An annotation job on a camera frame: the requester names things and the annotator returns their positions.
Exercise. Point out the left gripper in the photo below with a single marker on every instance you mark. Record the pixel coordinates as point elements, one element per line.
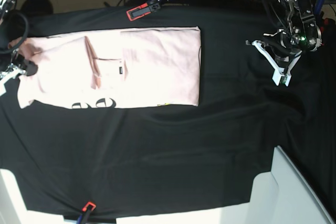
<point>281,56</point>

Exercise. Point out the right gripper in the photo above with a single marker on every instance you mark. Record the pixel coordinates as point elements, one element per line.
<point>18,66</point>

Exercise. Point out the light pink T-shirt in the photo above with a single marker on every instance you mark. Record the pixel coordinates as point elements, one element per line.
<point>118,68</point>

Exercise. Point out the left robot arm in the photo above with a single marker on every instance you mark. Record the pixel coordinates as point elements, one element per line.
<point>296,11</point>

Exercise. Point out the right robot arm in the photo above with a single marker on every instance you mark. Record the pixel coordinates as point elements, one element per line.
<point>8,10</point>

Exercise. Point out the red black clamp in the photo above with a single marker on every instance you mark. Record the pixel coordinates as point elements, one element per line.
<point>143,10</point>

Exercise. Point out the black table cloth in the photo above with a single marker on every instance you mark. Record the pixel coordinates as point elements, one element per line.
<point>177,158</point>

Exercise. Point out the white bin at right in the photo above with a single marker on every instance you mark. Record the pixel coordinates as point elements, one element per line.
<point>283,195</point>

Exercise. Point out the red clamp at front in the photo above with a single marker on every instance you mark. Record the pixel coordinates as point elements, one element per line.
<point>89,206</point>

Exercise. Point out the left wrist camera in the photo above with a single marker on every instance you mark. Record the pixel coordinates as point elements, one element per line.
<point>280,78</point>

